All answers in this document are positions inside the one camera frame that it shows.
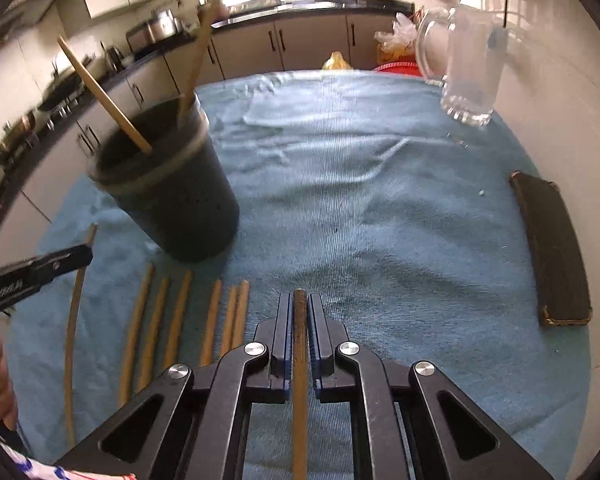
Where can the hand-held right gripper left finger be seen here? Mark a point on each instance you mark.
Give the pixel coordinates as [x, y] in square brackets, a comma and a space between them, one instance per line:
[282, 340]

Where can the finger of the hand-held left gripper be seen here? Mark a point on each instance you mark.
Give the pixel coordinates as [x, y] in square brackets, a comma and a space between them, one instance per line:
[65, 259]

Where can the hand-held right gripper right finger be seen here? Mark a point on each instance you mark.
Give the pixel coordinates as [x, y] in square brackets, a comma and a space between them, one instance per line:
[316, 340]

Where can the wooden chopstick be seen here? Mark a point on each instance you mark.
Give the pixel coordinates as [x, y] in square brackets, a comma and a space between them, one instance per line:
[300, 410]
[105, 95]
[195, 70]

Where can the group of wooden chopsticks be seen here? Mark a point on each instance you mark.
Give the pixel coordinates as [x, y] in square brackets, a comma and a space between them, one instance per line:
[136, 330]

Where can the dark grey utensil cup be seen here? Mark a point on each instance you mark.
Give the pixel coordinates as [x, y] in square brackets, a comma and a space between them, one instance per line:
[180, 210]

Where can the blue towel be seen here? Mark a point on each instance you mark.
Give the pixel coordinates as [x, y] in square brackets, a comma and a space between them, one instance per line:
[355, 210]

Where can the electric kettle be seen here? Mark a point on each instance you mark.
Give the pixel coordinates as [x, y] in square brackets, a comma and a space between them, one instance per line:
[112, 57]

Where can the steel countertop appliance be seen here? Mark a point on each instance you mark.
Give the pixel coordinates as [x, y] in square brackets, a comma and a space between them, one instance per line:
[155, 30]

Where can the black leather case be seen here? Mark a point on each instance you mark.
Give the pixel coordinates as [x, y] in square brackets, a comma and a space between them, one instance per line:
[555, 250]

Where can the yellow plastic bag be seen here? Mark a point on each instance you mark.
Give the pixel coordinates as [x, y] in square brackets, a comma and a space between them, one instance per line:
[336, 61]

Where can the red mesh basket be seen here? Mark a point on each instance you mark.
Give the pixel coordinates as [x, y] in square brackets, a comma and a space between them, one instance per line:
[400, 69]

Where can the clear glass mug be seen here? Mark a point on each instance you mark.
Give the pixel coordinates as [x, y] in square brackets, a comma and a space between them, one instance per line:
[472, 75]

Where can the clear plastic bag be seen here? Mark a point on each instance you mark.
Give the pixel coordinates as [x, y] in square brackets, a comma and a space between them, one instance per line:
[400, 30]

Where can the black kitchen countertop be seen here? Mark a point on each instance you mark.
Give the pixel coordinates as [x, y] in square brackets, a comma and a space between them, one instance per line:
[290, 8]

